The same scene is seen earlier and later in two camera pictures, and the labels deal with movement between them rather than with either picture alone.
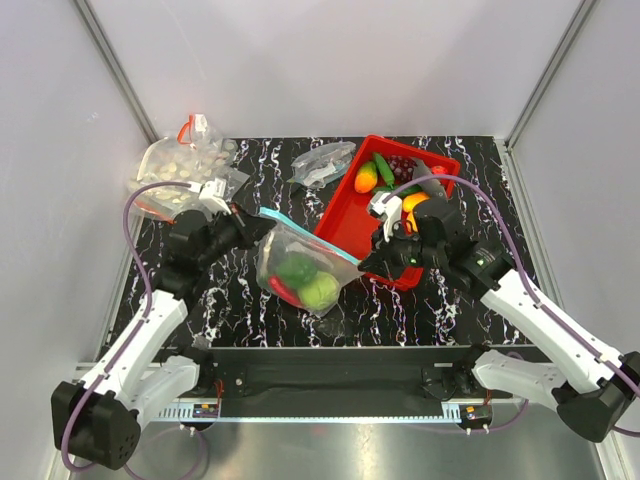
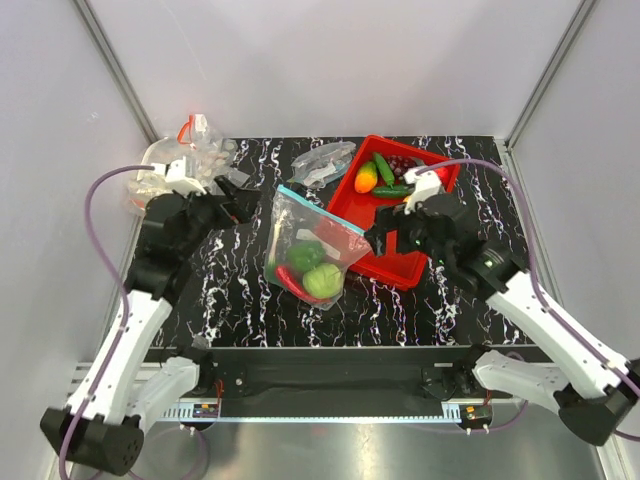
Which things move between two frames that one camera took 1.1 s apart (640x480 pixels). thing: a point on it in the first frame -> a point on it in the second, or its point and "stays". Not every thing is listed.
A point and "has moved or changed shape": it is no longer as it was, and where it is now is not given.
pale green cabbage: x=320 y=292 has moved or changed shape
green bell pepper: x=297 y=269 -> x=304 y=256
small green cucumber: x=385 y=169 stays
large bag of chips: x=195 y=156 stays
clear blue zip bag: x=300 y=270 has moved or changed shape
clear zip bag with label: x=319 y=164 stays
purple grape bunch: x=401 y=167 stays
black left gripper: x=250 y=228 -> x=240 y=205
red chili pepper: x=283 y=290 -> x=293 y=285
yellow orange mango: x=366 y=177 stays
